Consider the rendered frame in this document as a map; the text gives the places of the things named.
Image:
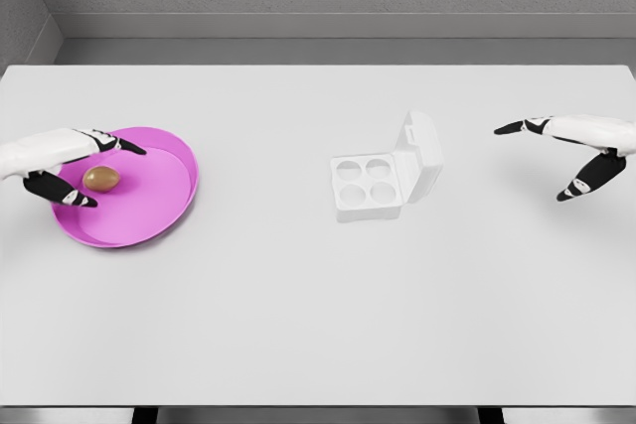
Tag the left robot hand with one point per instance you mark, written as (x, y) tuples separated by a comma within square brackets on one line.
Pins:
[(54, 148)]

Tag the pink round plate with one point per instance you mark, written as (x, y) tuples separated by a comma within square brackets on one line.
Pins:
[(149, 195)]

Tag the white egg box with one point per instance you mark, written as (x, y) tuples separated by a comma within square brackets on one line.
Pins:
[(377, 181)]

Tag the brown egg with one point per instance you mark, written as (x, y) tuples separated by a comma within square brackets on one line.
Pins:
[(102, 179)]

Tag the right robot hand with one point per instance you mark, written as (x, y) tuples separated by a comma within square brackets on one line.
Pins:
[(586, 130)]

